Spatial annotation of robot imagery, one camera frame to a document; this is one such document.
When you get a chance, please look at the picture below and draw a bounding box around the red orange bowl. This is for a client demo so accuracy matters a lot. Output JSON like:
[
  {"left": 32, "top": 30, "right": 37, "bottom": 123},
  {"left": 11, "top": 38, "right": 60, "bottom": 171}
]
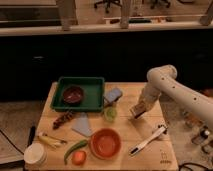
[{"left": 89, "top": 128, "right": 121, "bottom": 160}]

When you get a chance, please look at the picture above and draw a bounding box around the grey triangular cloth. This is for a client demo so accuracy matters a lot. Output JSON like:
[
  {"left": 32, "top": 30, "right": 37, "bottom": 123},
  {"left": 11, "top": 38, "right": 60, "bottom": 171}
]
[{"left": 72, "top": 112, "right": 92, "bottom": 137}]

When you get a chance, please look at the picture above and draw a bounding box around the white black spatula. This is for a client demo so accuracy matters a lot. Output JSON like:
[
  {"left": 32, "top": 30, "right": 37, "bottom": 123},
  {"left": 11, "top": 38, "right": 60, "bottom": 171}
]
[{"left": 129, "top": 125, "right": 167, "bottom": 156}]

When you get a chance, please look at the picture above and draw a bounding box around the green chili pepper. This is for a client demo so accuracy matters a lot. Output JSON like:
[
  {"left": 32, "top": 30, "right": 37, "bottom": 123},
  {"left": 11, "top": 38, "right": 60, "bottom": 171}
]
[{"left": 63, "top": 139, "right": 88, "bottom": 165}]

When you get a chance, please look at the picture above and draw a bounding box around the orange tomato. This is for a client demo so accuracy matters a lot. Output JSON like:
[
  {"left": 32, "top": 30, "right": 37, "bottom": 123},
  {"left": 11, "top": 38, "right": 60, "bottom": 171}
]
[{"left": 72, "top": 150, "right": 87, "bottom": 165}]

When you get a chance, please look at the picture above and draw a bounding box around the small green cup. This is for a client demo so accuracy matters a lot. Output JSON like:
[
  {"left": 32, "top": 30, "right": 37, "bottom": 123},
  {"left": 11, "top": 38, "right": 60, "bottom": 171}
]
[{"left": 104, "top": 107, "right": 117, "bottom": 122}]

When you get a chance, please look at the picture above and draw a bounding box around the green plastic tray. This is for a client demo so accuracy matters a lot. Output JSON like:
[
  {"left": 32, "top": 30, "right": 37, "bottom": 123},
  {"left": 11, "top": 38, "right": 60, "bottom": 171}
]
[{"left": 51, "top": 77, "right": 105, "bottom": 112}]

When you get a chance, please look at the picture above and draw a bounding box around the yellow corn toy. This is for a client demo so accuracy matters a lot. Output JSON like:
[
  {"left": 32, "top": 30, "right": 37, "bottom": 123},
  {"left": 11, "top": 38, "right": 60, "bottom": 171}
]
[{"left": 37, "top": 133, "right": 66, "bottom": 148}]

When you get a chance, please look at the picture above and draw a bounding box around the brown skewer food toy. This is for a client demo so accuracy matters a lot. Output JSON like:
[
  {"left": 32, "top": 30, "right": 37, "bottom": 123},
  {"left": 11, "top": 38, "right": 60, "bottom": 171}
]
[{"left": 53, "top": 111, "right": 74, "bottom": 130}]

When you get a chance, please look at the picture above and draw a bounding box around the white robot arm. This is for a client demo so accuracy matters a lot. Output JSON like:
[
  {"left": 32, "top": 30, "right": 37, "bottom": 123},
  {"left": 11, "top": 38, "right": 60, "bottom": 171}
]
[{"left": 130, "top": 65, "right": 213, "bottom": 130}]

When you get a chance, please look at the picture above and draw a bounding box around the dark brown bowl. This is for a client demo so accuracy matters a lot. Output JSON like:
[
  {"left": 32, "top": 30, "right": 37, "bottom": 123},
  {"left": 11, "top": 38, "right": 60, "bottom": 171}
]
[{"left": 62, "top": 86, "right": 84, "bottom": 104}]

